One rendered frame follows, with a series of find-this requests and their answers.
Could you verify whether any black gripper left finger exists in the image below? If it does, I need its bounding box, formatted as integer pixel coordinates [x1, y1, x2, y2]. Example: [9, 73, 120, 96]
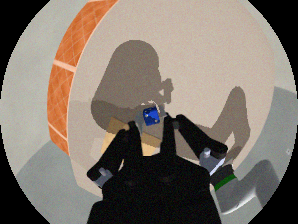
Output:
[87, 111, 144, 189]

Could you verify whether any tan square mat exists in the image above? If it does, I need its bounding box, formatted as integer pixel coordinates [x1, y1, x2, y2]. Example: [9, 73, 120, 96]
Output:
[101, 116, 162, 156]

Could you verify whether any blue die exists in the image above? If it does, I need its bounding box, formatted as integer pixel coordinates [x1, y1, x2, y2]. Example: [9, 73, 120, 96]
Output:
[143, 106, 160, 126]

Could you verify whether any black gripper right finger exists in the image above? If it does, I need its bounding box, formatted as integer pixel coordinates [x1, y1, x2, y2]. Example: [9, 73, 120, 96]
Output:
[156, 105, 228, 183]

